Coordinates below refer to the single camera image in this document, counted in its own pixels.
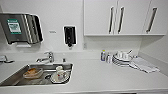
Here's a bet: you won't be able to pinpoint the black soap dispenser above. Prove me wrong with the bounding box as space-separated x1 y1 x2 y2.
63 25 77 48

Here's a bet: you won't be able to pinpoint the blue dish soap bottle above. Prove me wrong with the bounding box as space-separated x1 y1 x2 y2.
100 49 107 62

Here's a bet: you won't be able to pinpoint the small chrome sink pump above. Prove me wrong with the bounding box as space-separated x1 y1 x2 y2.
61 57 67 64

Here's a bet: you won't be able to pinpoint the small white bottle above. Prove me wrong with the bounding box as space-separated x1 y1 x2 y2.
105 53 112 64

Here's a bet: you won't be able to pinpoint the white mug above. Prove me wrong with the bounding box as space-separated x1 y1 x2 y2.
54 65 66 81

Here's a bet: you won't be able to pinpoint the chrome faucet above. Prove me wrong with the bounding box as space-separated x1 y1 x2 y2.
35 50 55 64

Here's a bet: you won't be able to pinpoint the white plate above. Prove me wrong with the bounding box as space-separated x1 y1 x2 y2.
49 70 72 84

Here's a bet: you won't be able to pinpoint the stack of white plates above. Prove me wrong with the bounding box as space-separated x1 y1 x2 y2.
111 53 134 68

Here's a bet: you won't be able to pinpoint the white cups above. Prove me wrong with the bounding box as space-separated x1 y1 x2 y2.
115 50 132 61

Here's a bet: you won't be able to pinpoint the container with orange sponge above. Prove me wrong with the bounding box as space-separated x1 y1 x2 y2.
22 67 44 80

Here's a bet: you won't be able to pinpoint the steel paper towel dispenser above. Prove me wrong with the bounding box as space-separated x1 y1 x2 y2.
0 12 45 48

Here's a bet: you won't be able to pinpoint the stainless steel sink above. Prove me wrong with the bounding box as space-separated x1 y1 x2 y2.
0 62 74 88

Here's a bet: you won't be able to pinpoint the white wall cabinet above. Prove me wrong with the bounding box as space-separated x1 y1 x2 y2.
83 0 168 37

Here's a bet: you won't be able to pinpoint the small wall label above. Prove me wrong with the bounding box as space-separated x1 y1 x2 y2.
48 30 57 34

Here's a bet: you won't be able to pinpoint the black cabinet door handle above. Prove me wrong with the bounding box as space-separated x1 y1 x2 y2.
117 6 125 35
107 6 115 35
145 7 158 34

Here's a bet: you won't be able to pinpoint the grey utensil handle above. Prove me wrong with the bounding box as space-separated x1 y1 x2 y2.
125 49 134 56

